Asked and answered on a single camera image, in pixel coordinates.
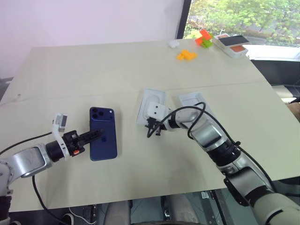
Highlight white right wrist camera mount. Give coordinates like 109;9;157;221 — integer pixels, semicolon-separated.
145;101;173;123

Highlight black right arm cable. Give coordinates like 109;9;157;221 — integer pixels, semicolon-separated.
146;102;281;195

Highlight green trees outside window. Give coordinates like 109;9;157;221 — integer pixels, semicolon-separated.
185;0;300;46

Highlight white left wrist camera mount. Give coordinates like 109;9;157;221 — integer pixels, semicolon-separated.
52;113;70;162

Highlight white window sill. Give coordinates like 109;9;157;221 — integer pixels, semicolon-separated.
243;44;300;60

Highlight white floor cable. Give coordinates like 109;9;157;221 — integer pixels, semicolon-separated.
67;206;94;223

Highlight black smartphone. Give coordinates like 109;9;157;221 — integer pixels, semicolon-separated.
221;35;249;47

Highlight yellow toy block cluster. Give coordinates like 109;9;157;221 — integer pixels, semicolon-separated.
176;49;197;61

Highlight metal frame bar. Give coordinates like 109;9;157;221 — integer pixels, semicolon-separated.
200;189;232;225

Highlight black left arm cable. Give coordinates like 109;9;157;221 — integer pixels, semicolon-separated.
0;132;63;220

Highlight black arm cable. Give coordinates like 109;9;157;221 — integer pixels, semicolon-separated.
0;132;63;220
146;102;281;195

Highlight black window frame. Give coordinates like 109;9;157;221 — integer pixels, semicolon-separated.
176;0;192;40

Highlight grey rounded shape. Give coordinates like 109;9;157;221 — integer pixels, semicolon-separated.
103;201;132;225
167;194;202;225

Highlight white phone box base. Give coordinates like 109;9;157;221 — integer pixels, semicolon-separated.
135;88;167;126

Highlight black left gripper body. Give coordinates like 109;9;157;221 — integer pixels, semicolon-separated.
62;129;85;157

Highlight black furniture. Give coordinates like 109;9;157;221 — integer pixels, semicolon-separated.
250;58;300;86

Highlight dark blue smartphone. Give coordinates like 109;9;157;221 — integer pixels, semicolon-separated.
89;106;118;162

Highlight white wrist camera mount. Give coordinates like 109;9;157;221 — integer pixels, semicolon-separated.
145;101;173;123
52;113;70;162

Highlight orange toy block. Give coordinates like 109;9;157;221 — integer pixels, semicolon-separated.
195;29;213;45

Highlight phone box lid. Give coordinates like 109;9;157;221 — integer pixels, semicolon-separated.
179;91;210;114

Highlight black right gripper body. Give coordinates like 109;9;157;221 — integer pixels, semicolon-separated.
146;118;166;138

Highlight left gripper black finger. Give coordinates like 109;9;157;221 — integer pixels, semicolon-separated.
81;127;105;141
83;132;104;146

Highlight green toy block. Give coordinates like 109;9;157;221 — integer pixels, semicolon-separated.
200;32;214;49

